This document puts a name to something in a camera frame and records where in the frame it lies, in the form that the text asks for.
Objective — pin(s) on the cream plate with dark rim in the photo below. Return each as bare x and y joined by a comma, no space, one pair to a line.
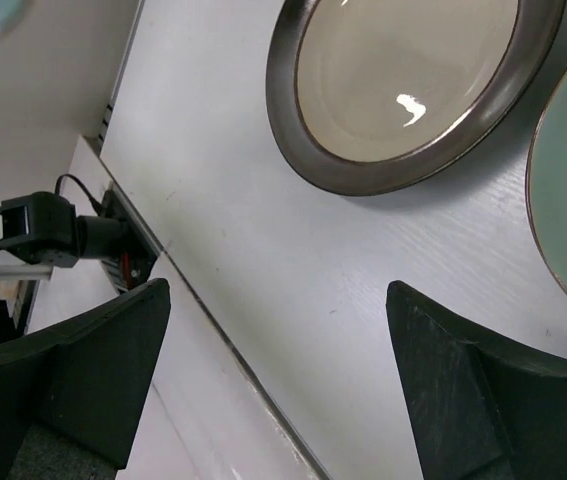
369,97

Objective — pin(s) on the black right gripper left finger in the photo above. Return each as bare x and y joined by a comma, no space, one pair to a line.
72,394

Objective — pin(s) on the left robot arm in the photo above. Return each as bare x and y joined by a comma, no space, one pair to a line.
42,231

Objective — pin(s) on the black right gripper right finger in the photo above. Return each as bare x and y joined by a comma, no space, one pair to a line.
481,405

